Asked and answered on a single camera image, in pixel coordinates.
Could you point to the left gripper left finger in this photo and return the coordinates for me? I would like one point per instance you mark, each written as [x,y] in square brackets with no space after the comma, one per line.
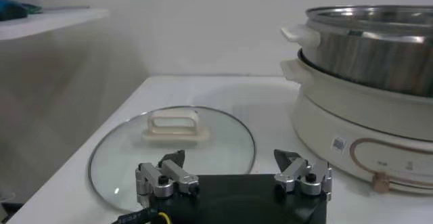
[159,186]

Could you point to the white side table with mouse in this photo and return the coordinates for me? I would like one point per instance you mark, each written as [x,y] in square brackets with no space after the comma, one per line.
[50,22]

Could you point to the perforated steel steamer basket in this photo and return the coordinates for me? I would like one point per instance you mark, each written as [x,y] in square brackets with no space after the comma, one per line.
[372,63]

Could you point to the blue computer mouse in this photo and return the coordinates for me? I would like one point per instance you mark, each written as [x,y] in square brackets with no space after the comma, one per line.
[10,10]

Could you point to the round glass pot lid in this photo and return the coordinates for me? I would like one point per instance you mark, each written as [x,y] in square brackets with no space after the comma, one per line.
[220,144]

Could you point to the green pointed tool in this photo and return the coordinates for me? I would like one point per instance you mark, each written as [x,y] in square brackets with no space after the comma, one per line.
[34,8]

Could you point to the white electric cooking pot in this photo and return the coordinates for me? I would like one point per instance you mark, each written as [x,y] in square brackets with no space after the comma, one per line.
[324,124]

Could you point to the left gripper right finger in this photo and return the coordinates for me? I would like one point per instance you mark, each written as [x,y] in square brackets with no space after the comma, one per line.
[311,186]

